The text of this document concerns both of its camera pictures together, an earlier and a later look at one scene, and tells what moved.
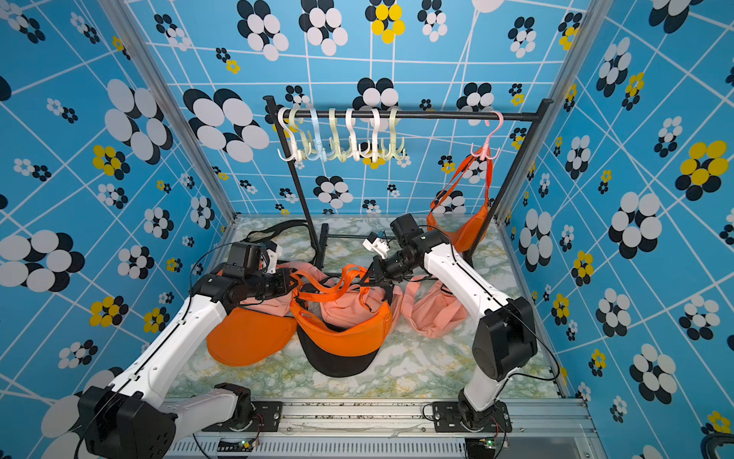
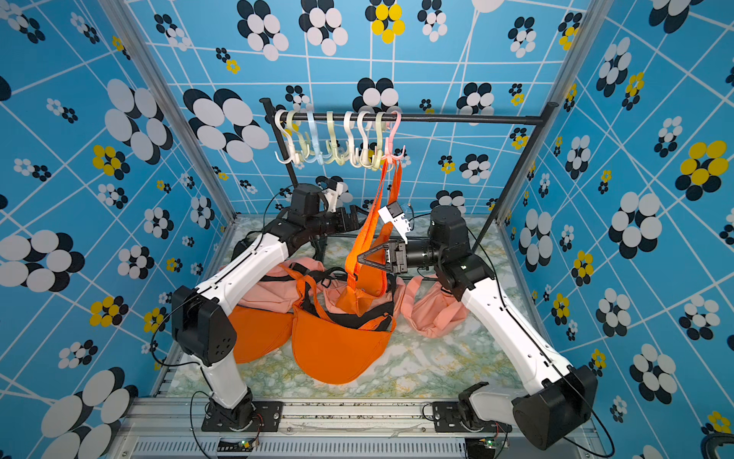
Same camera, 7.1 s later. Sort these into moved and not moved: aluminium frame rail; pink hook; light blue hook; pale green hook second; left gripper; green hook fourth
Moved: pink hook; left gripper
Not moved: light blue hook; pale green hook second; aluminium frame rail; green hook fourth
